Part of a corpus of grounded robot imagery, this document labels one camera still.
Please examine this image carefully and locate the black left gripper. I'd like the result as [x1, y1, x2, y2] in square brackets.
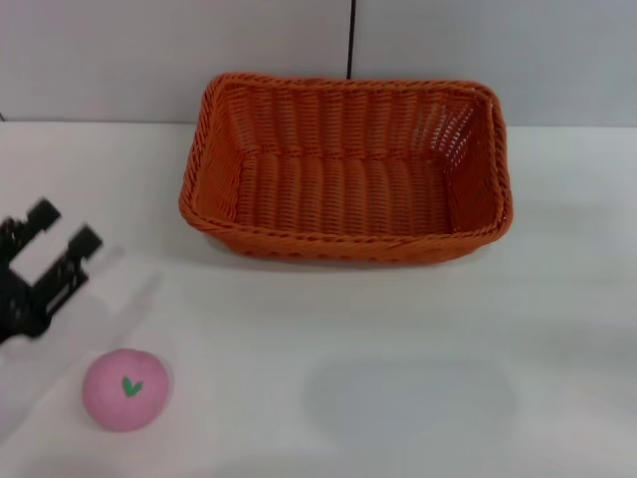
[0, 197, 105, 346]

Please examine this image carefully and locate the pink ball with green leaf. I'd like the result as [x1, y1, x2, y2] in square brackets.
[82, 348, 173, 434]

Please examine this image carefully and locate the orange woven rectangular basket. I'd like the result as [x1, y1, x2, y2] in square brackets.
[177, 72, 515, 263]

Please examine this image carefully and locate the black vertical wall strip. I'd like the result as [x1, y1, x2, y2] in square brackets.
[345, 0, 358, 80]

